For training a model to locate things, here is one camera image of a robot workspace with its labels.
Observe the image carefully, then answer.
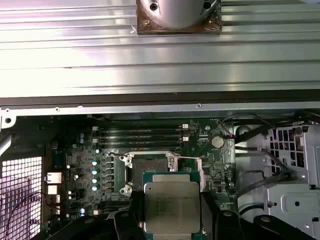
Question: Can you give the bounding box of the black RAM slot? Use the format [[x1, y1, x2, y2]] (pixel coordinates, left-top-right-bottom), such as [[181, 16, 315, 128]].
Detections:
[[99, 139, 186, 146], [99, 133, 186, 140], [99, 127, 186, 134], [99, 145, 186, 152]]

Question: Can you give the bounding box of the brown square base plate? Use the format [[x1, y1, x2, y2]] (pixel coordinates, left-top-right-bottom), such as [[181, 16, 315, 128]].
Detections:
[[136, 0, 223, 35]]

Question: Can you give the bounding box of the silver embossed metal bracket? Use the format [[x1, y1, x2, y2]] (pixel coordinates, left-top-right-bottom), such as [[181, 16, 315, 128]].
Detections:
[[264, 183, 320, 238]]

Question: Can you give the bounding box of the silver green CPU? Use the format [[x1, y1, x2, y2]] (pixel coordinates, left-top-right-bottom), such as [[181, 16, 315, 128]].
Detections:
[[141, 171, 207, 240]]

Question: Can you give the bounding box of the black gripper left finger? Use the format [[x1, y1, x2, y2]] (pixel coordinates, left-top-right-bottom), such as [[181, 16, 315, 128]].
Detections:
[[43, 191, 147, 240]]

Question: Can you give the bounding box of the green motherboard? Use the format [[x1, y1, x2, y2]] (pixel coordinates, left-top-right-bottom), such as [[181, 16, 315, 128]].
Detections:
[[46, 117, 237, 227]]

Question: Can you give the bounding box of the black PC case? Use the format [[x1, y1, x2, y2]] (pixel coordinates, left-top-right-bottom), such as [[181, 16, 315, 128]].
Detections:
[[0, 96, 320, 240]]

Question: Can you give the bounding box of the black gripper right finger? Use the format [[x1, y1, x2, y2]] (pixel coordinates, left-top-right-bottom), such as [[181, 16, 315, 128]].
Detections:
[[199, 191, 320, 240]]

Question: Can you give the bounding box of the silver coin battery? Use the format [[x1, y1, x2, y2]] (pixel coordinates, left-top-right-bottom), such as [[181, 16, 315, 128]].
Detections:
[[210, 135, 225, 149]]

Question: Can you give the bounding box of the flat black data wire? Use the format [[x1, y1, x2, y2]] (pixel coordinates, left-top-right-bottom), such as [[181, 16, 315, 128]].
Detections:
[[236, 172, 292, 217]]

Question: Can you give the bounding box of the perforated metal disk bay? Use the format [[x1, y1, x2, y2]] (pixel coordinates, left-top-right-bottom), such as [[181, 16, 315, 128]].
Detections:
[[266, 124, 320, 191]]

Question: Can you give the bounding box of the CPU socket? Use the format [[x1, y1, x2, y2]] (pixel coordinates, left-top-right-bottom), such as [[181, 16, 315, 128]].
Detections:
[[119, 151, 181, 196]]

